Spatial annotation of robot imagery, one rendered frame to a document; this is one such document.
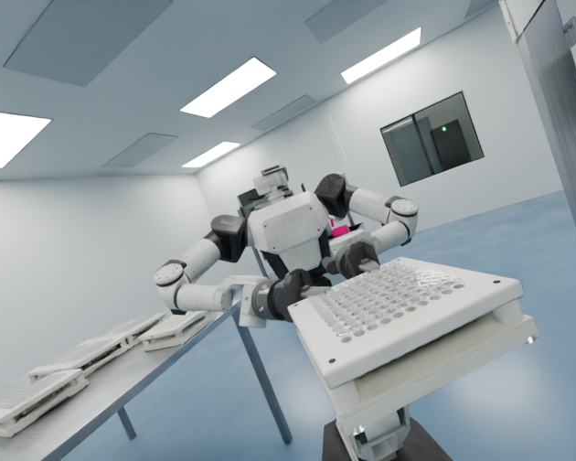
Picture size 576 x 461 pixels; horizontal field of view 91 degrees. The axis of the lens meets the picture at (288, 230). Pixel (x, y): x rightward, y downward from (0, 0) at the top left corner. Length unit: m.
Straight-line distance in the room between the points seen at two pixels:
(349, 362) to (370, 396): 0.05
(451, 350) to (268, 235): 0.68
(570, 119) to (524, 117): 4.97
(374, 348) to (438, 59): 5.61
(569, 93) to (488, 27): 5.16
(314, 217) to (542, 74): 0.64
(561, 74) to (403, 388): 0.70
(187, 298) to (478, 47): 5.62
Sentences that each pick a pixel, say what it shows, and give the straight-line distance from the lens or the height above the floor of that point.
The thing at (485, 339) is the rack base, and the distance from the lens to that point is 0.40.
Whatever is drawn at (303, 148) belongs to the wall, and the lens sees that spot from 5.90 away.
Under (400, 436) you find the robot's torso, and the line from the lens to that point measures 1.11.
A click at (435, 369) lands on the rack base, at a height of 0.98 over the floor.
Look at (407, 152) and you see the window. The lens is 5.66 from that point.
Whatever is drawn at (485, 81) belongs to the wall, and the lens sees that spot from 5.79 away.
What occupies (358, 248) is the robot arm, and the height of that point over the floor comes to 1.07.
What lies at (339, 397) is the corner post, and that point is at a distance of 0.34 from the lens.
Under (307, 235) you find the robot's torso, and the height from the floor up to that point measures 1.10.
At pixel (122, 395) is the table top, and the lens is 1.17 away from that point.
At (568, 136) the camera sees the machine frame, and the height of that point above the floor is 1.13.
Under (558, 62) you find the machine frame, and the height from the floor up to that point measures 1.28.
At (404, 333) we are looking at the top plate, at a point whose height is 1.03.
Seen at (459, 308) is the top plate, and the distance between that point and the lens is 0.37.
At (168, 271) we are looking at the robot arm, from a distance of 0.85.
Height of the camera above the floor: 1.19
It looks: 3 degrees down
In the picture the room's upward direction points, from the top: 21 degrees counter-clockwise
